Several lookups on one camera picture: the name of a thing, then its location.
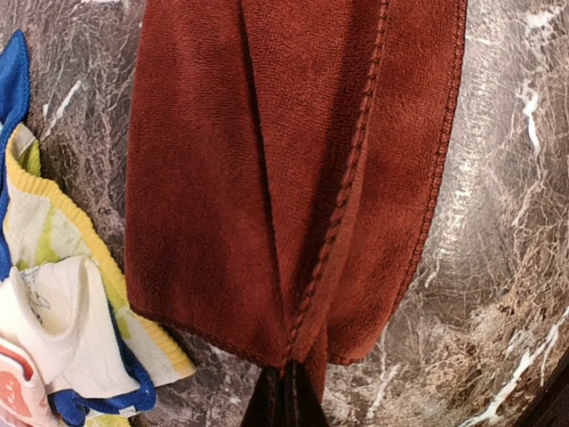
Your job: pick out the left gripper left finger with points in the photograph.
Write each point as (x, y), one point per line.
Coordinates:
(267, 403)

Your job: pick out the dark red towel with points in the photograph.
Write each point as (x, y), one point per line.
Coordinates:
(283, 168)

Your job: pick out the orange pink patterned towel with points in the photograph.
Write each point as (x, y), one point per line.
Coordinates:
(24, 399)

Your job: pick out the white yellow patterned towel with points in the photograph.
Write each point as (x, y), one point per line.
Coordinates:
(63, 301)

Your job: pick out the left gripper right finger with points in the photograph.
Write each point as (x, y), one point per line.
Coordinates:
(301, 405)

